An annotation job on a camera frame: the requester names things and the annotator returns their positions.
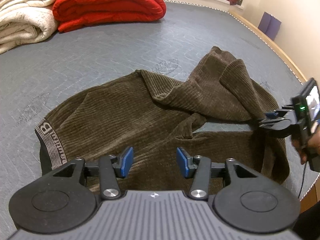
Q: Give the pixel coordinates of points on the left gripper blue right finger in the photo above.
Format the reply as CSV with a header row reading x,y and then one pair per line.
x,y
197,168

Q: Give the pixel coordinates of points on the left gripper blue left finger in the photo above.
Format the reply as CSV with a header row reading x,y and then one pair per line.
x,y
112,167

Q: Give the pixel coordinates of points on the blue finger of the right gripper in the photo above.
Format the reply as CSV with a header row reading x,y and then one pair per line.
x,y
276,124

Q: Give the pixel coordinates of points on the brown corduroy pants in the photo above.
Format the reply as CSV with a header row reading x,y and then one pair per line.
x,y
155,114

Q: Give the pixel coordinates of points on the person right hand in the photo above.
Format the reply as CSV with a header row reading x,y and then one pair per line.
x,y
313,143

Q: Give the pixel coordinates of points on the purple folded mat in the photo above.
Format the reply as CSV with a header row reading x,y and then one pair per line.
x,y
269,25

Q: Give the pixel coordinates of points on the red folded quilt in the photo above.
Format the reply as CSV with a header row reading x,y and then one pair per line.
x,y
76,14

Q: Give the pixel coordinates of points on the cream folded blanket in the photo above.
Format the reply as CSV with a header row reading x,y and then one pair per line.
x,y
26,22

